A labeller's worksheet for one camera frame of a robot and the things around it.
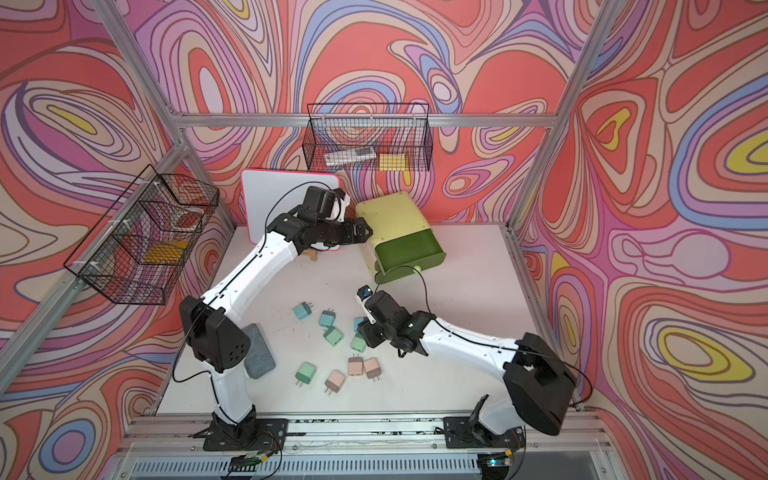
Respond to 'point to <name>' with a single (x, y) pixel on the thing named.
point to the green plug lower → (305, 373)
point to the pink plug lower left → (334, 382)
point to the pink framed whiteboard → (267, 193)
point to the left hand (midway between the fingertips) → (365, 233)
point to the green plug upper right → (358, 342)
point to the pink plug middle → (355, 366)
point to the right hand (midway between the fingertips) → (371, 331)
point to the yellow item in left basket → (166, 252)
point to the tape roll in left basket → (186, 219)
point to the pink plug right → (372, 368)
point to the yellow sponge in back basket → (393, 162)
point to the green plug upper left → (333, 336)
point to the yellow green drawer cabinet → (391, 216)
